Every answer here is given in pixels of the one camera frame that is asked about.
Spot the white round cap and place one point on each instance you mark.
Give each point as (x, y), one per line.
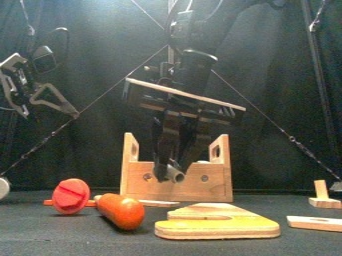
(3, 188)

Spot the grey toy nail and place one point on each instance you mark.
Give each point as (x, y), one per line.
(176, 175)

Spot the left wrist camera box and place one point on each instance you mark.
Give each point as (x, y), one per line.
(43, 59)

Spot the red toy screw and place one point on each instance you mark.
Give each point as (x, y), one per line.
(70, 196)

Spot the grey metal bracket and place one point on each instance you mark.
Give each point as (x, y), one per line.
(337, 186)

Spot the wooden toolbox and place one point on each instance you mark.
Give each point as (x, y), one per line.
(209, 186)

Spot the black frame pole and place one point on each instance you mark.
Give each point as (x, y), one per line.
(318, 73)

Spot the wooden plank with hole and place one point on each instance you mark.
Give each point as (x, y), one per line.
(314, 223)

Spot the flat wooden strip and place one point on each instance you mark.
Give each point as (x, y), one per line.
(160, 203)

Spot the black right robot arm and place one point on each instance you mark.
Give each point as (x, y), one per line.
(249, 40)

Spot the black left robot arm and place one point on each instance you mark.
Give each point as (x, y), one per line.
(13, 26)

